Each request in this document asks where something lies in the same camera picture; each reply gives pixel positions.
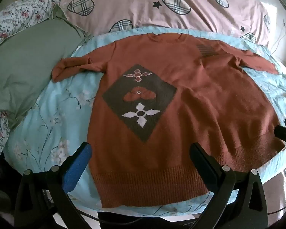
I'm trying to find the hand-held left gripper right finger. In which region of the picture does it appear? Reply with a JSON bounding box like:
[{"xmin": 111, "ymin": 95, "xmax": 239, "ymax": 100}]
[{"xmin": 189, "ymin": 142, "xmax": 268, "ymax": 229}]

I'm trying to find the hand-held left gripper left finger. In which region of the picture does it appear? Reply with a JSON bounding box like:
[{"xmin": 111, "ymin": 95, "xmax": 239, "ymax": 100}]
[{"xmin": 14, "ymin": 142, "xmax": 93, "ymax": 229}]

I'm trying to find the rust orange knit sweater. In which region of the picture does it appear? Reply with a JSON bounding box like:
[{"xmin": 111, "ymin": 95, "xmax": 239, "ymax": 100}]
[{"xmin": 52, "ymin": 32, "xmax": 286, "ymax": 208}]

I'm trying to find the light blue floral bed sheet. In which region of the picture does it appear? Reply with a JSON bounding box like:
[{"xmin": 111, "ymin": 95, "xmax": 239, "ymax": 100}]
[{"xmin": 2, "ymin": 26, "xmax": 286, "ymax": 217}]

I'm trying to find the dark cloth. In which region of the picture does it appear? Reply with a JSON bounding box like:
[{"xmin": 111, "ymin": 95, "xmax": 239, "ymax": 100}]
[{"xmin": 0, "ymin": 153, "xmax": 22, "ymax": 220}]

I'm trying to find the sage green pillow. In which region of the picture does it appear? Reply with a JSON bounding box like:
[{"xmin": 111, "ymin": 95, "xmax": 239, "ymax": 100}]
[{"xmin": 0, "ymin": 3, "xmax": 91, "ymax": 124}]

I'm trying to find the white floral quilt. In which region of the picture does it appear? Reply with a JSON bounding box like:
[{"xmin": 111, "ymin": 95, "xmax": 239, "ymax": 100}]
[{"xmin": 0, "ymin": 0, "xmax": 62, "ymax": 179}]

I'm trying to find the pink heart-patterned pillow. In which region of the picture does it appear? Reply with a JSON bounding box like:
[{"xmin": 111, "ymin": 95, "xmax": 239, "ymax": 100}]
[{"xmin": 59, "ymin": 0, "xmax": 271, "ymax": 47}]

